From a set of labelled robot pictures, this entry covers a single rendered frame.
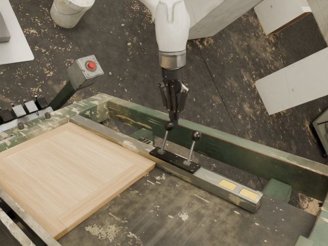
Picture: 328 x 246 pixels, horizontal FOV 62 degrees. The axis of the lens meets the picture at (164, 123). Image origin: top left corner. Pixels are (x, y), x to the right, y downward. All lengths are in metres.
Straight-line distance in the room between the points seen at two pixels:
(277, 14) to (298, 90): 1.78
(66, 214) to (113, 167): 0.25
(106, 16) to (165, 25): 2.29
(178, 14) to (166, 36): 0.07
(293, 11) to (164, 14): 4.76
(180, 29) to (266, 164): 0.57
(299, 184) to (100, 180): 0.69
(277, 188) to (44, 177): 0.82
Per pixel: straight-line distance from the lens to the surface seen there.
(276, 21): 5.65
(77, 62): 1.53
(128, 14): 3.32
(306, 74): 4.30
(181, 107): 0.97
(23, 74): 2.46
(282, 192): 1.03
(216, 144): 1.13
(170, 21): 0.87
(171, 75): 0.92
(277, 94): 4.49
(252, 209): 0.88
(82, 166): 1.07
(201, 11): 3.18
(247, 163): 1.10
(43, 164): 1.15
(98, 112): 1.51
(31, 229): 0.82
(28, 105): 1.53
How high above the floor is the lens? 2.17
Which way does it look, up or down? 48 degrees down
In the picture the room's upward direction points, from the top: 64 degrees clockwise
